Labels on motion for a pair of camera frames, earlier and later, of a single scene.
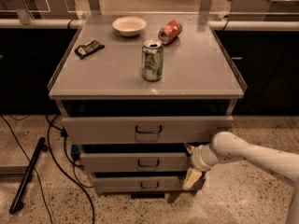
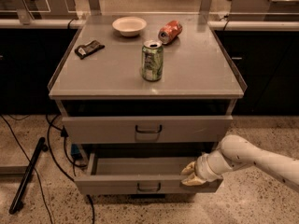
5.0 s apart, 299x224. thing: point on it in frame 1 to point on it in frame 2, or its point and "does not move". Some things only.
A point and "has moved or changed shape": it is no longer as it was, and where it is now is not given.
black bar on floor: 27,175 does not move
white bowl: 129,25 does not move
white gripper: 197,158 to 202,168
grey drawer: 134,162 has moved or changed shape
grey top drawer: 146,130 does not move
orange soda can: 169,31 does not move
